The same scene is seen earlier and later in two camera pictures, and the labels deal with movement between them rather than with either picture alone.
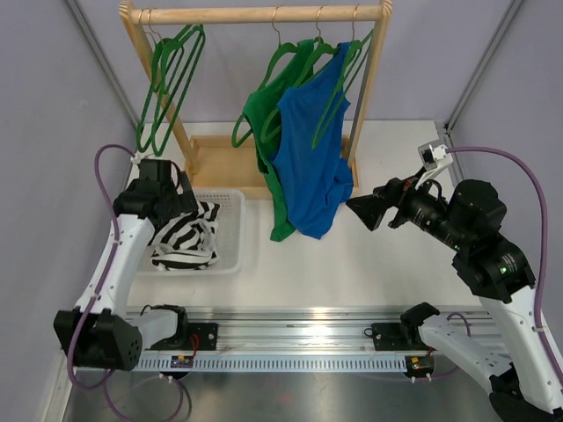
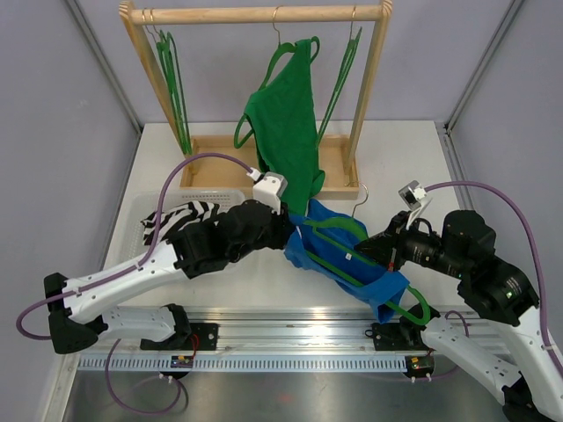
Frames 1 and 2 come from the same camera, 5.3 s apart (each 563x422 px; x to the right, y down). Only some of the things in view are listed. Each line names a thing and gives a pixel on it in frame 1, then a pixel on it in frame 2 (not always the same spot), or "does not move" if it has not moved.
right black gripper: x=395 y=192 to x=388 y=248
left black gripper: x=183 y=202 to x=282 y=228
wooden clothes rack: x=232 y=163 does not move
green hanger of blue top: x=322 y=47 to x=315 y=222
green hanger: x=158 y=55 to x=167 y=52
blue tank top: x=310 y=181 to x=325 y=241
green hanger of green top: x=282 y=47 does not move
